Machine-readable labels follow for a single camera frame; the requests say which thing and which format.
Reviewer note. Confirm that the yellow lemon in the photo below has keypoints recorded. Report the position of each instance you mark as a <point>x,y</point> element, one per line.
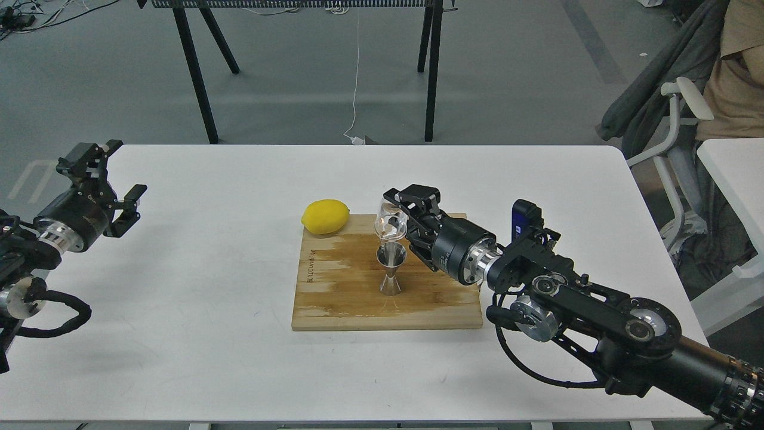
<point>325,216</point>

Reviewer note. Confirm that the dark grey jacket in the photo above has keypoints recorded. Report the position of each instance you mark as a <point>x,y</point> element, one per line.
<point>691,52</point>

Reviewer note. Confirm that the black metal frame table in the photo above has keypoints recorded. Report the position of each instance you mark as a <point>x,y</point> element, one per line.
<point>267,57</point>

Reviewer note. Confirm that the white side table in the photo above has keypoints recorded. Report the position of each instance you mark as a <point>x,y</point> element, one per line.
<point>736,166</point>

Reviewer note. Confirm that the wooden cutting board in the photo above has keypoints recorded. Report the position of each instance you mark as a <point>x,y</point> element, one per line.
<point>338,283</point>

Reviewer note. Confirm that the steel double jigger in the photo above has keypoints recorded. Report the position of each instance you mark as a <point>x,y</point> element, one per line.
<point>391,255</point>

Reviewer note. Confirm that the white office chair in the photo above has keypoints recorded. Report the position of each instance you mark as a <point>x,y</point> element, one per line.
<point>674,164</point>

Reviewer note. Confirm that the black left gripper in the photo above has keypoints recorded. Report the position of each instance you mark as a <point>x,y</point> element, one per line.
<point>88,209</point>

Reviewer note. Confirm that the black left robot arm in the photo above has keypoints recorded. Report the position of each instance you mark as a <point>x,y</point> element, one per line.
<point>24,294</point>

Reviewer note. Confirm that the seated person in tan shirt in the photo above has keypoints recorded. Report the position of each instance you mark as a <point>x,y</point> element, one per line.
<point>734,92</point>

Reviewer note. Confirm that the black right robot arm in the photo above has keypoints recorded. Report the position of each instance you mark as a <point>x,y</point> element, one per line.
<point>631,344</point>

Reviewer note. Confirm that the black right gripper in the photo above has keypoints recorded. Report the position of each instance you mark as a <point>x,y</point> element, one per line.
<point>455,246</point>

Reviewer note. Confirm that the clear glass measuring cup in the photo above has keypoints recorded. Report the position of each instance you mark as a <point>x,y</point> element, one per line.
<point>391,223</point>

